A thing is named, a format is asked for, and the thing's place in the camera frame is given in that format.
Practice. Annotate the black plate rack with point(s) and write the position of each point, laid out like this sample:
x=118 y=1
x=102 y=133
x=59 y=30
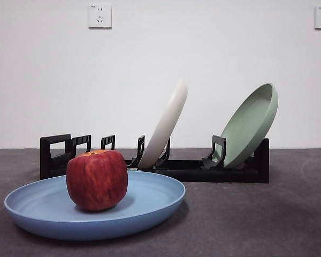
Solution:
x=230 y=175

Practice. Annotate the green round plate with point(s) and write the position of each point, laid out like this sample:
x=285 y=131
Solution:
x=247 y=128

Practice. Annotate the blue round plate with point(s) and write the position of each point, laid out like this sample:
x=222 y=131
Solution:
x=42 y=219

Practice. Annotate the red apple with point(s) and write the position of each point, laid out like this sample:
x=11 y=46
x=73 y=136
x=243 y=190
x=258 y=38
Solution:
x=97 y=182

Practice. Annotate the white round plate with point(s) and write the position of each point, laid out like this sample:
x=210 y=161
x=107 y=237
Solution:
x=166 y=123

